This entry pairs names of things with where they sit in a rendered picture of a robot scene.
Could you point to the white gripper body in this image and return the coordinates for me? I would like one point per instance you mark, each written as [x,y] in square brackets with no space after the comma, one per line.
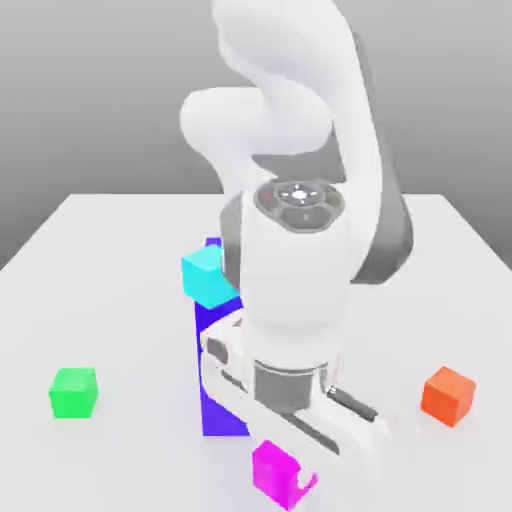
[352,448]

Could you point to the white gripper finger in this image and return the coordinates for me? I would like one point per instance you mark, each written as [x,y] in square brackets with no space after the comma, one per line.
[306,478]

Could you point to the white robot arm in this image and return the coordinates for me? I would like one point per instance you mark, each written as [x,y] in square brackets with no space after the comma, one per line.
[296,280]

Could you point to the small magenta cube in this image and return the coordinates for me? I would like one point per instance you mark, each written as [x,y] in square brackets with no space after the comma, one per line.
[276,476]

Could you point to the small orange cube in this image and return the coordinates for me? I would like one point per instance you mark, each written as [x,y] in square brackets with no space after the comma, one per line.
[448,396]

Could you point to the small cyan cube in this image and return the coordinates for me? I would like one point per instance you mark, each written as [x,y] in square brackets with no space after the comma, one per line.
[206,280]

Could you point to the small green cube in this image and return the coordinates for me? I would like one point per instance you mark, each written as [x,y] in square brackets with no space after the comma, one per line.
[74,394]

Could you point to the large blue box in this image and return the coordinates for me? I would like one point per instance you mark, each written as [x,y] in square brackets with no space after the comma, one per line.
[218,412]

